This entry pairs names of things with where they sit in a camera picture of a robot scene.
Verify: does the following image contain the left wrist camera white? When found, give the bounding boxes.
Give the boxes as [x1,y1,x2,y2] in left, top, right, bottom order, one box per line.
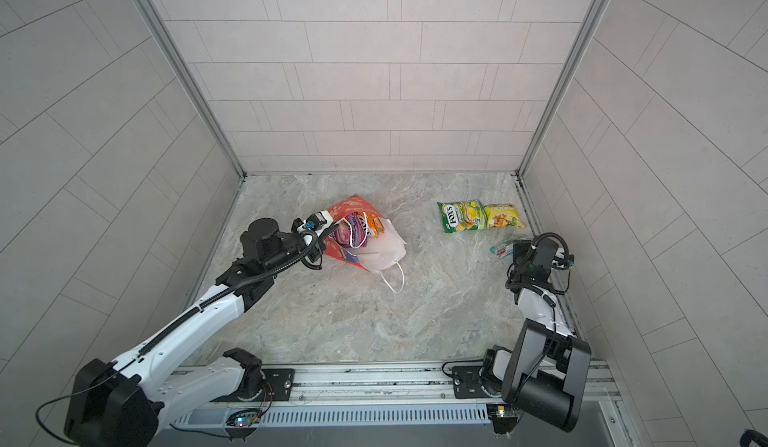
[298,210,337,241]

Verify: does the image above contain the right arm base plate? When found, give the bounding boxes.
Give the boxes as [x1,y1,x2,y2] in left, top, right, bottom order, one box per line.
[448,364,502,399]

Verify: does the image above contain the right corner aluminium post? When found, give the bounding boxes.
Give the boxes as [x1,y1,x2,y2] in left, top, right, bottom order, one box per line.
[517,0,625,177]

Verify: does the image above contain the green Fox's candy packet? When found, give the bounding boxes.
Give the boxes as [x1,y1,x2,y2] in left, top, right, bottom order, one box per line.
[437,199,487,233]

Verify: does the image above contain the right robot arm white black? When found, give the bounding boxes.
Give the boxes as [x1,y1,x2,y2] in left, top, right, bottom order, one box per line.
[480,232,591,432]

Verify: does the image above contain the left black cable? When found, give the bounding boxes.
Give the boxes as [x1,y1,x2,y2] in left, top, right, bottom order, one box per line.
[34,380,121,447]

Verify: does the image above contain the left green circuit board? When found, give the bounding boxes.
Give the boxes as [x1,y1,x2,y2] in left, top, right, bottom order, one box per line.
[225,408,263,439]

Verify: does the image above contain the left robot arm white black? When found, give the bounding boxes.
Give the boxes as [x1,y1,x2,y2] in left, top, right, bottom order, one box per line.
[63,211,336,446]

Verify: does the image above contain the white perforated vent strip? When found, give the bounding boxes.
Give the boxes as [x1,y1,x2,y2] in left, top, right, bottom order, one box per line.
[173,403,490,430]

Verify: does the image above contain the yellow snack packet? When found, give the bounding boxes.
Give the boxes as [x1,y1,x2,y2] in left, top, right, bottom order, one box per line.
[484,204,525,229]

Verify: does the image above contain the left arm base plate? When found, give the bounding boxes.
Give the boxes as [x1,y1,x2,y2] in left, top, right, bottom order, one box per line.
[214,368,295,402]

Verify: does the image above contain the corner aluminium post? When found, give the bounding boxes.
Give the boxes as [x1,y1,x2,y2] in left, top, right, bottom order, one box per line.
[517,0,625,177]
[116,0,246,179]

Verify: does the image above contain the teal Fox's candy packet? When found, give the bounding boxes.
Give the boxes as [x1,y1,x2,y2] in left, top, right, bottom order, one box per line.
[490,237,530,258]

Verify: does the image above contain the snacks inside bag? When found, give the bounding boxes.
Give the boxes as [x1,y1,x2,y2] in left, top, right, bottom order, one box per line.
[332,212,384,249]

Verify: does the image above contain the red paper gift bag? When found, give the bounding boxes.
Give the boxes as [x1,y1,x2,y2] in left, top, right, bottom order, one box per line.
[324,195,406,294]

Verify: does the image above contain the right circuit board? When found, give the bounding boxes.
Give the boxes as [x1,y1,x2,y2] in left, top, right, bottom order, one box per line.
[486,404,521,435]

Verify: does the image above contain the aluminium mounting rail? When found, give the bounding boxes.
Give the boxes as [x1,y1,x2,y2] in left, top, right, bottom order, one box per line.
[116,359,619,409]

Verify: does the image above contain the left corner aluminium post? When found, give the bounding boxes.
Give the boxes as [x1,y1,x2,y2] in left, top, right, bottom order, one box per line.
[116,0,246,179]

